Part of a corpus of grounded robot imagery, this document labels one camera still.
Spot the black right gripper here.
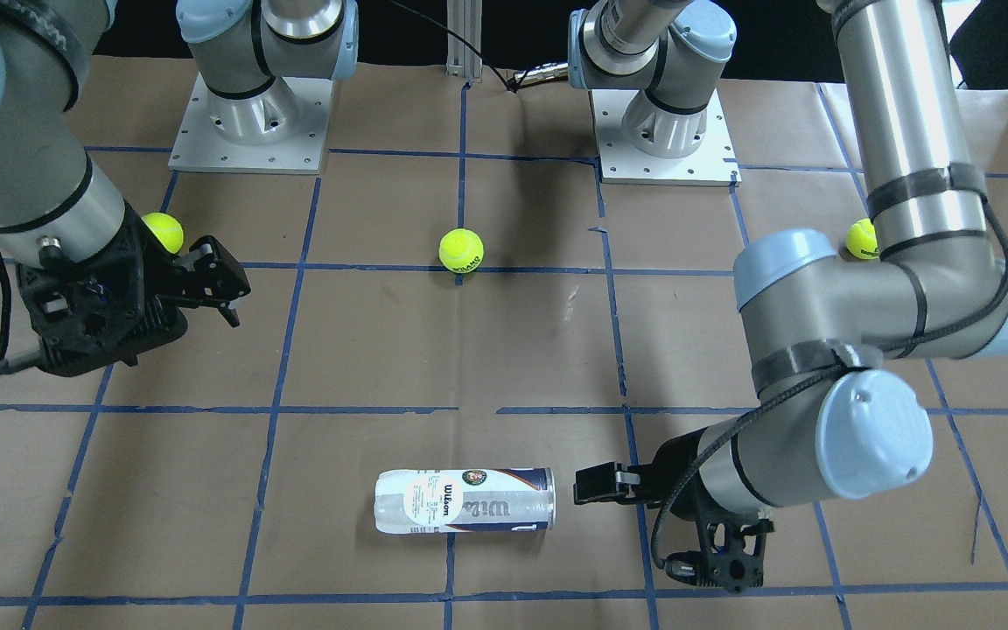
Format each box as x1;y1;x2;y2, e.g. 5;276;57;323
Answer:
16;206;251;376

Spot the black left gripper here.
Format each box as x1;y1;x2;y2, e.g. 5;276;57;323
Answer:
573;427;774;593

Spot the clear Wilson tennis ball can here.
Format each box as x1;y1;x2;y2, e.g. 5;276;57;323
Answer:
374;467;556;535

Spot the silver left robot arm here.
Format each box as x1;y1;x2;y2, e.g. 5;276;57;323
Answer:
573;1;1008;593

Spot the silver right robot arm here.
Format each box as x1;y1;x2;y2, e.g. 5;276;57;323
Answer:
0;1;359;376

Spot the yellow tennis ball near base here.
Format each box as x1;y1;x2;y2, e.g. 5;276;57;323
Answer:
141;212;185;255
844;218;880;262

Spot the yellow tennis ball centre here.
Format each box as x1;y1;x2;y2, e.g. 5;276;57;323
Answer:
437;228;485;275

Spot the brown paper table cover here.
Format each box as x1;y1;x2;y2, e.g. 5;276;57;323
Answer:
0;65;1008;629

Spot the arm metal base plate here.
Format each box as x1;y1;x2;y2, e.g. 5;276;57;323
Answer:
589;89;743;186
168;77;339;175

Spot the aluminium frame post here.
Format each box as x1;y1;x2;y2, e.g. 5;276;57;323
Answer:
445;0;484;83

